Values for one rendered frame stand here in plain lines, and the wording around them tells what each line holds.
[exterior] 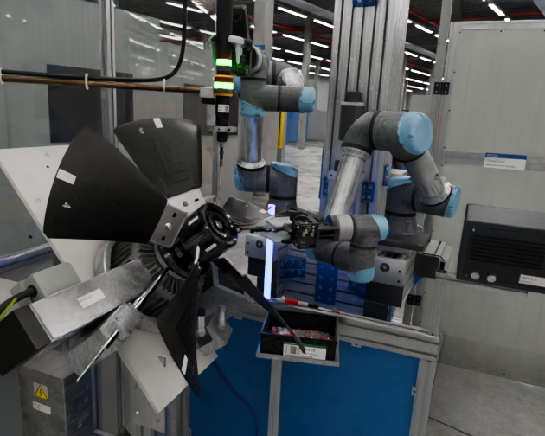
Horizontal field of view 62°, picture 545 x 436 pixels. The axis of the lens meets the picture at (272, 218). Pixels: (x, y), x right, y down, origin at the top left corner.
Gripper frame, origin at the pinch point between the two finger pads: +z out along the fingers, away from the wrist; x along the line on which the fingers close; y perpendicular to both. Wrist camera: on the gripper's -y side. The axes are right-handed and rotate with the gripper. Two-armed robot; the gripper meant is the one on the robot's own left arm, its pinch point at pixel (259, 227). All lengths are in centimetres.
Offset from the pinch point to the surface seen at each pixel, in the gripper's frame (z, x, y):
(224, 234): 12.1, -4.8, 15.6
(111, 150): 35.2, -23.7, 17.6
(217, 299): 11.5, 18.2, 4.8
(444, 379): -136, 128, -76
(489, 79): -147, -40, -106
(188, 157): 18.7, -17.8, -3.6
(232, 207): 5.2, -1.2, -13.9
